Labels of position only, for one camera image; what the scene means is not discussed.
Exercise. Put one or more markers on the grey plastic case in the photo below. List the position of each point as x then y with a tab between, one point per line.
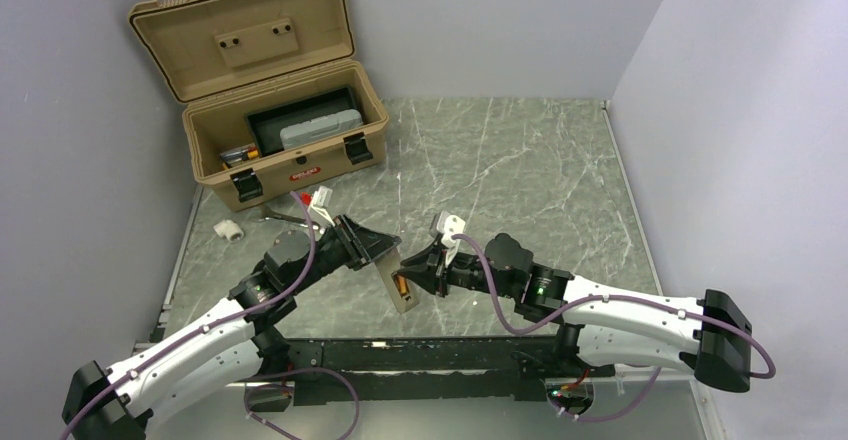
320	128

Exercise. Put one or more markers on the pack of batteries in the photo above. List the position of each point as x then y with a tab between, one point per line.
236	156

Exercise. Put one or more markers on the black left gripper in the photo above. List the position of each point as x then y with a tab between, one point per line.
360	244

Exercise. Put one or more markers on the white remote control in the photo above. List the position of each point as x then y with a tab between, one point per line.
387	266

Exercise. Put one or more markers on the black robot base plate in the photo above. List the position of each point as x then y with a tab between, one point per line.
424	368

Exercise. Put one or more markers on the black tray in toolbox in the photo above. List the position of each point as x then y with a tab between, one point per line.
265	124

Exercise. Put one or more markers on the white plastic pipe fitting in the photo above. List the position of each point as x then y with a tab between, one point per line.
228	230

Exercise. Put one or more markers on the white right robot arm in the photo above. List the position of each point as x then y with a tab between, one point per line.
599	325

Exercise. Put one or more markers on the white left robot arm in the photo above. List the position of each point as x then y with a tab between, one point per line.
235	340

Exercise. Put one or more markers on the silver open-end wrench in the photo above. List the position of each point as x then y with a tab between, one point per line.
266	214

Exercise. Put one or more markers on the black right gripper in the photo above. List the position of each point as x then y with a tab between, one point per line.
423	267

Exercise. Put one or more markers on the tan plastic toolbox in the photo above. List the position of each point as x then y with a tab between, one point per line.
224	59

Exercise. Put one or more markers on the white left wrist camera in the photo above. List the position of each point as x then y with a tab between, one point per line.
317	204

